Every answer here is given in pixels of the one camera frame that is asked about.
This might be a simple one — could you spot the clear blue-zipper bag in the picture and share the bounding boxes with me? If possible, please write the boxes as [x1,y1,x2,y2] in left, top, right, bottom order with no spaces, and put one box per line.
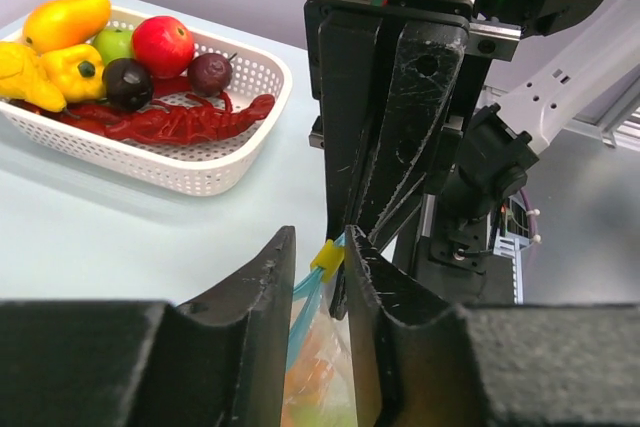
[281,234,360,426]

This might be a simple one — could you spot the yellow mango toy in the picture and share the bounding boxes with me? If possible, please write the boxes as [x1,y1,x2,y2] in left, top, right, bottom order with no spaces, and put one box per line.
[22,0,112,54]

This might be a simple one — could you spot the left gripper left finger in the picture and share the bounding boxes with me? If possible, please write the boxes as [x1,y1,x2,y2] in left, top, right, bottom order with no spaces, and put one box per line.
[1,226,296,426]

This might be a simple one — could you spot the yellow bell pepper toy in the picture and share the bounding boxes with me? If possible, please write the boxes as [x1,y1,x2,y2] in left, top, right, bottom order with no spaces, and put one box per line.
[40,43,106,103]

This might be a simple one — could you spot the red apple toy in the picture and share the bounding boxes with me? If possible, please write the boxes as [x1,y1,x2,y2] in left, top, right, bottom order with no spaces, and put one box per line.
[132,16,195,79]

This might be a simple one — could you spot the white perforated basket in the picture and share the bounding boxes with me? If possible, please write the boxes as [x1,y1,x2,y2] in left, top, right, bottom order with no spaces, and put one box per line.
[1,30,292,197]

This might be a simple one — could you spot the dark purple plum toy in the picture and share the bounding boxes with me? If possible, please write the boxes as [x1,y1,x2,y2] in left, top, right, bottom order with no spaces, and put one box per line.
[102,58,154,112]

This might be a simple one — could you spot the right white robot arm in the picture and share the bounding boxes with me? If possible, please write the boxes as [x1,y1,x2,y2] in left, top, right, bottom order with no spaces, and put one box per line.
[304,0,639,304]

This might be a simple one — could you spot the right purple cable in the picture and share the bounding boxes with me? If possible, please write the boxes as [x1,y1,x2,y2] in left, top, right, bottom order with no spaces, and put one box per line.
[519,186,544,278]

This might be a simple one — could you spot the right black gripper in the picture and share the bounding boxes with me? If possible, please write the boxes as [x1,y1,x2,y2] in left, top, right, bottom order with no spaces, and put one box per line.
[304,0,523,305]

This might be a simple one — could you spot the green apple toy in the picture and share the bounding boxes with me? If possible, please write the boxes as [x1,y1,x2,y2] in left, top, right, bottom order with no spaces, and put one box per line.
[91,28,134,66]

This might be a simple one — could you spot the dark red passionfruit toy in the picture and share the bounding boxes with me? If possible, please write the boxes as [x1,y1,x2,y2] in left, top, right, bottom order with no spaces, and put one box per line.
[187,53,233,97]

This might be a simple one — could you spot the red chili toy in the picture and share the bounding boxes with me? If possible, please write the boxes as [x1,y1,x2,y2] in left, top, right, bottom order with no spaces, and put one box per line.
[13,93,275,146]

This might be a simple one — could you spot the yellow pear toy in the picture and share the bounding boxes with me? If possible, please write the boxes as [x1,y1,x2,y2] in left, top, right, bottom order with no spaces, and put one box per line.
[1,41,67,113]

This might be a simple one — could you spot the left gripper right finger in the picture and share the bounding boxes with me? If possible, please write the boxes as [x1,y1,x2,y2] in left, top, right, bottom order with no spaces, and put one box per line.
[345,226,639,426]

